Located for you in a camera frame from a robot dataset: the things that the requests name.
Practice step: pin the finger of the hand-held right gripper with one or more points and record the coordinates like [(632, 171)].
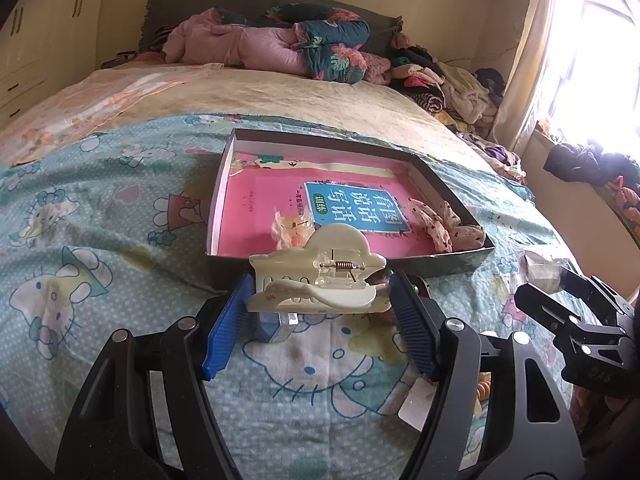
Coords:
[(585, 285), (540, 305)]

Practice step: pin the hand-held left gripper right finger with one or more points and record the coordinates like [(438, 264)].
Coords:
[(412, 325)]

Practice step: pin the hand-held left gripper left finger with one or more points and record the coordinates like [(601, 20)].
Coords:
[(225, 330)]

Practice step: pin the clear plastic packet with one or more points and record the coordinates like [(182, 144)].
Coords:
[(542, 270)]

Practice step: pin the clear blue jewelry box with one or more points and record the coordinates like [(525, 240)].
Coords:
[(272, 327)]

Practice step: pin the grey cardboard tray box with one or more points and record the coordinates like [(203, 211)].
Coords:
[(450, 262)]

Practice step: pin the cream hair claw clip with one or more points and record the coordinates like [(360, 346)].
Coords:
[(330, 245)]

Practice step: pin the white paper tag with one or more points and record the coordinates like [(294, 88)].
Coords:
[(420, 405)]

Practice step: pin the peach hair accessory in wrapper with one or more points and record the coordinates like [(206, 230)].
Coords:
[(292, 230)]

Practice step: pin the pink book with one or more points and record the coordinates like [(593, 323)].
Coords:
[(260, 210)]

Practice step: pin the dark clothes on windowsill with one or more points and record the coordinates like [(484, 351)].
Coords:
[(580, 160)]

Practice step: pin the cartoon cat bedsheet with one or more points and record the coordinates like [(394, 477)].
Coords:
[(100, 235)]

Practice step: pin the window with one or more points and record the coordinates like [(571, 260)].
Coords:
[(600, 60)]

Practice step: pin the pile of clothes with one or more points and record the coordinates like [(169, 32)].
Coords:
[(450, 90)]

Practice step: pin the cream curtain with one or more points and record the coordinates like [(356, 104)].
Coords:
[(530, 50)]

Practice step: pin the beige blanket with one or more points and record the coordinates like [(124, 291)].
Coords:
[(300, 100)]

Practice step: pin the peach floral sheet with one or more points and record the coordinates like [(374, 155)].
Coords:
[(90, 100)]

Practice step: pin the pink quilt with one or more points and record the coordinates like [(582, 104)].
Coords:
[(240, 42)]

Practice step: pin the dark floral quilt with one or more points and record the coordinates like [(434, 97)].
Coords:
[(330, 35)]

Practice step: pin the cream wardrobe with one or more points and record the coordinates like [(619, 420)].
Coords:
[(40, 35)]

